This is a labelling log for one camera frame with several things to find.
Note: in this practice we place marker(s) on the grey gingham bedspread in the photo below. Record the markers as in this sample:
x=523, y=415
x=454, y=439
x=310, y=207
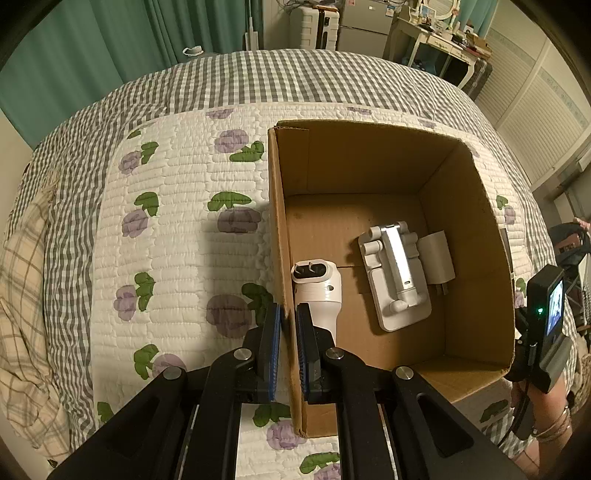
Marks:
x=247, y=91

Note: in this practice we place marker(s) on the green curtain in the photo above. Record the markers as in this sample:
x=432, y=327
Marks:
x=83, y=50

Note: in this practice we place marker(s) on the round vanity mirror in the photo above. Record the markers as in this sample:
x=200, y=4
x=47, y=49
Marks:
x=442, y=9

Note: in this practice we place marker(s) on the beige plaid blanket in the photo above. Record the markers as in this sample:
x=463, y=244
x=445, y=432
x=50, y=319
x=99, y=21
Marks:
x=30, y=399

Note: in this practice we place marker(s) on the white phone stand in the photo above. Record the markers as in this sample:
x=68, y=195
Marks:
x=396, y=275

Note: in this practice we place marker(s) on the white dressing table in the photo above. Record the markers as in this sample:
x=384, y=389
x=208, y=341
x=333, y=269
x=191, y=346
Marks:
x=411, y=45

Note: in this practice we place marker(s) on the white power adapter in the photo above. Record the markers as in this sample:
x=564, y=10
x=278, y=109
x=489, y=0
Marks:
x=437, y=261

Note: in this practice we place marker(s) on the white louvered wardrobe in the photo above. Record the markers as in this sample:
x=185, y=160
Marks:
x=534, y=102

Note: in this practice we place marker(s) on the white suitcase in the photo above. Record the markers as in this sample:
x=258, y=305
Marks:
x=314, y=28

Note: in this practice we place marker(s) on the white floral quilted blanket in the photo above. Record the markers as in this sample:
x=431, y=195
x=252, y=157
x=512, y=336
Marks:
x=184, y=257

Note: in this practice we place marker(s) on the camera with lit screen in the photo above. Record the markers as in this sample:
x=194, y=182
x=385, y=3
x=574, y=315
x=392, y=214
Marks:
x=542, y=350

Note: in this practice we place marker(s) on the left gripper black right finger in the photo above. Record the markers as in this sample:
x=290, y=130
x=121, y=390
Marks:
x=392, y=424

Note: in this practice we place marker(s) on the white object on floor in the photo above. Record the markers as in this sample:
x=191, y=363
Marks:
x=194, y=51

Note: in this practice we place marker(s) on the person's right hand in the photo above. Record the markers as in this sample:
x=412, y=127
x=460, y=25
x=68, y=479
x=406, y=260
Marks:
x=552, y=419

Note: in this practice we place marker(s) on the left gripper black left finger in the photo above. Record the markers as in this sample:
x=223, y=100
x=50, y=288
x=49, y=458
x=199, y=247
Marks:
x=185, y=424

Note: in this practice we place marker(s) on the brown cardboard box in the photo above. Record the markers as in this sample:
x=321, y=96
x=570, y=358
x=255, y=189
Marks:
x=331, y=180

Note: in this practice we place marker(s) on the white handheld device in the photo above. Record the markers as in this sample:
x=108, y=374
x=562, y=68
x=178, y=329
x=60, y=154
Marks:
x=318, y=283

